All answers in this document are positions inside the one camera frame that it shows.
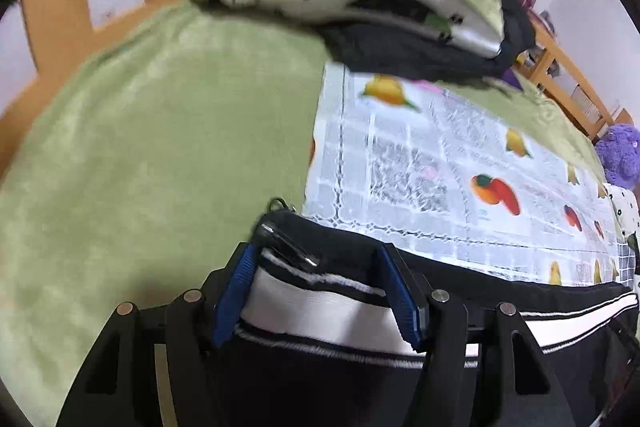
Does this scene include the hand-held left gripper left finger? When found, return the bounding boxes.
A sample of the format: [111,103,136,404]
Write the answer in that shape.
[55,241,261,427]

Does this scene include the black pants with white waistband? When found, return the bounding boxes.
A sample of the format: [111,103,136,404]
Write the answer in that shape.
[210,199,640,427]

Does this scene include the grey checked cloth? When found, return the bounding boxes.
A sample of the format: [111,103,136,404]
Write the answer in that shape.
[612,239,638,283]

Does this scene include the white flower print pillow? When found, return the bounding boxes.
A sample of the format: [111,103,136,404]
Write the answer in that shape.
[605,182,640,253]

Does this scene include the pile of black clothes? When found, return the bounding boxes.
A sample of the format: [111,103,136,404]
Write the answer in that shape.
[320,0,538,82]

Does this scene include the fruit print plastic tablecloth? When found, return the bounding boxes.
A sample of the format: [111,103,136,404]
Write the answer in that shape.
[302,62,631,288]

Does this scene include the green plush blanket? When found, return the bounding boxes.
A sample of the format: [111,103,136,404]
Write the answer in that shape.
[0,2,626,427]

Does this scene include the purple plush toy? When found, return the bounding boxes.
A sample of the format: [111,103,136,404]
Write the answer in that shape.
[595,123,640,188]

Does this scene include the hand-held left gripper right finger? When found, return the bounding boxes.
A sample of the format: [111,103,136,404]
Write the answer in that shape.
[376,243,571,427]

